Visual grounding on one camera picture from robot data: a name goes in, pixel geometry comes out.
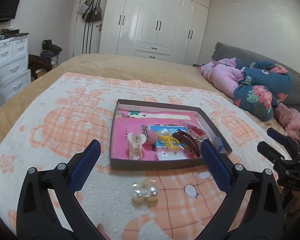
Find dark red hair claw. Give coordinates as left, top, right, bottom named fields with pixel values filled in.
left=172, top=129, right=201, bottom=158

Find pearl hair clip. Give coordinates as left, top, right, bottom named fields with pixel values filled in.
left=132, top=183, right=159, bottom=203

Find yellow rings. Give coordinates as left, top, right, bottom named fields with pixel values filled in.
left=156, top=129, right=184, bottom=151

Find white earring card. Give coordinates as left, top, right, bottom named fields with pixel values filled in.
left=157, top=151, right=187, bottom=161

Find pale pink hair clip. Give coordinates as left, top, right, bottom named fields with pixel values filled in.
left=127, top=132, right=147, bottom=160

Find pink fuzzy hair clip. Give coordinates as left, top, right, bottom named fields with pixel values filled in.
left=141, top=125, right=158, bottom=152

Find person's right hand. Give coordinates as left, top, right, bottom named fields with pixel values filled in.
left=280, top=187, right=300, bottom=215

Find person's left hand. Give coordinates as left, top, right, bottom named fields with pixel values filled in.
left=97, top=224, right=110, bottom=240

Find pink knitted blanket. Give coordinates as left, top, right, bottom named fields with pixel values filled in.
left=274, top=103, right=300, bottom=142

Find grey headboard cushion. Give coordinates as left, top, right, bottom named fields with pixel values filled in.
left=212, top=42, right=300, bottom=112

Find blue floral quilt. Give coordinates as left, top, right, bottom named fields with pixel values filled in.
left=234, top=66, right=287, bottom=121

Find pink quilt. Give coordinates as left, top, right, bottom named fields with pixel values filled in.
left=200, top=57, right=243, bottom=99

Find orange white patterned blanket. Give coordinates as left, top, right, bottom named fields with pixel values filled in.
left=0, top=73, right=281, bottom=239

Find brown shallow cardboard box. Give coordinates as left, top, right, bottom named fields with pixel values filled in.
left=110, top=99, right=232, bottom=171

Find tan bed sheet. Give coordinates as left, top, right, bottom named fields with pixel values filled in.
left=0, top=53, right=286, bottom=136

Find white drawer cabinet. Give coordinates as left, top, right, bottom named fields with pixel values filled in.
left=0, top=35, right=31, bottom=101

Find white wardrobe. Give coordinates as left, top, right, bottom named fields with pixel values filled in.
left=99, top=0, right=210, bottom=66

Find dark clothes pile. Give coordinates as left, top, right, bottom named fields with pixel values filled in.
left=40, top=40, right=62, bottom=59

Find white door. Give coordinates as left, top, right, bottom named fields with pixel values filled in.
left=68, top=0, right=107, bottom=58

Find hanging bags on door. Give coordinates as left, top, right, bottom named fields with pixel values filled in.
left=77, top=0, right=102, bottom=23

